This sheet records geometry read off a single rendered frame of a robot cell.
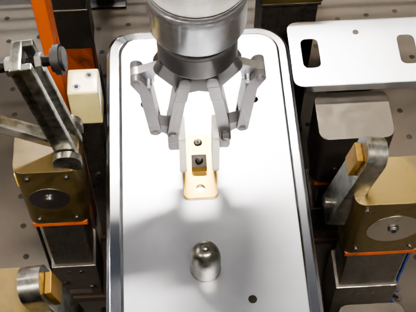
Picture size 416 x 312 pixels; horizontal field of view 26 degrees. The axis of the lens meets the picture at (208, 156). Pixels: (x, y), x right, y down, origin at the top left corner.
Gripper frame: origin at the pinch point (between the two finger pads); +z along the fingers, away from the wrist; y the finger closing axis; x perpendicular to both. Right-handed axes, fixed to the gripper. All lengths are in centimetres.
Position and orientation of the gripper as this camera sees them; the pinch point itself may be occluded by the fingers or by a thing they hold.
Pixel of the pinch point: (199, 144)
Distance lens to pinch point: 98.1
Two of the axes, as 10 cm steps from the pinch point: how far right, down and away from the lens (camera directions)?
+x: 0.6, 8.5, -5.2
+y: -10.0, 0.5, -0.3
